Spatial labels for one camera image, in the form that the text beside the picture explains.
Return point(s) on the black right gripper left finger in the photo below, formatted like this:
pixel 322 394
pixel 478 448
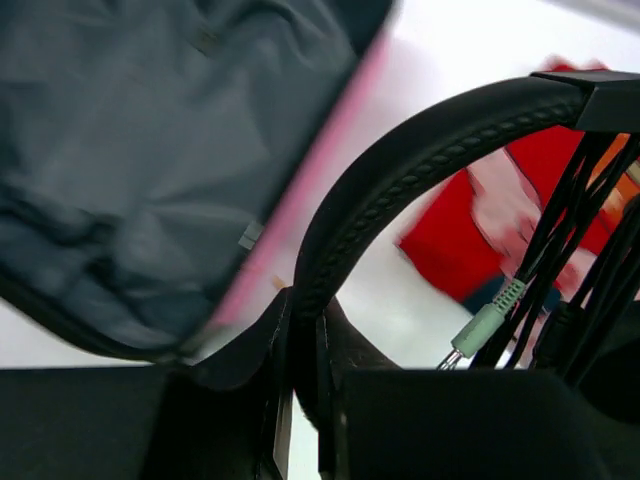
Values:
pixel 228 417

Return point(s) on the pink hard-shell suitcase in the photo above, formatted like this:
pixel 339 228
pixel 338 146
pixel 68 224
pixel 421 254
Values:
pixel 144 147

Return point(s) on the red patterned cloth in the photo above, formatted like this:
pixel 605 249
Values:
pixel 473 235

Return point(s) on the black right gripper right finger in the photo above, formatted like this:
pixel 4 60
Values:
pixel 382 422

